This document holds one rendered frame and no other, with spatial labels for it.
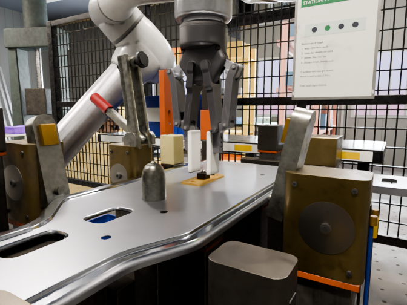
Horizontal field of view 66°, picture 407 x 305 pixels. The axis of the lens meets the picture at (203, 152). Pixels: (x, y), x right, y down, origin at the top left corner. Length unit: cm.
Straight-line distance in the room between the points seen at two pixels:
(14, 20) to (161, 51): 861
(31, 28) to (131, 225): 599
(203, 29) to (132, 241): 32
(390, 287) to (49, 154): 79
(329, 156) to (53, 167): 51
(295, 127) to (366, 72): 63
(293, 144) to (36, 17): 606
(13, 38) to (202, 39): 602
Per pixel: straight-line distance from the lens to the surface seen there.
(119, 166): 60
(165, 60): 104
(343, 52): 100
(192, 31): 49
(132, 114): 58
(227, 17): 51
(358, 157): 77
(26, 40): 629
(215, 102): 49
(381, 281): 93
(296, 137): 38
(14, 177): 52
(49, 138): 49
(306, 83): 101
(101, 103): 66
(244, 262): 28
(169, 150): 63
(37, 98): 616
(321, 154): 69
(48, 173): 48
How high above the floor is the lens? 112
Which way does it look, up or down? 8 degrees down
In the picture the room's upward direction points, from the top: straight up
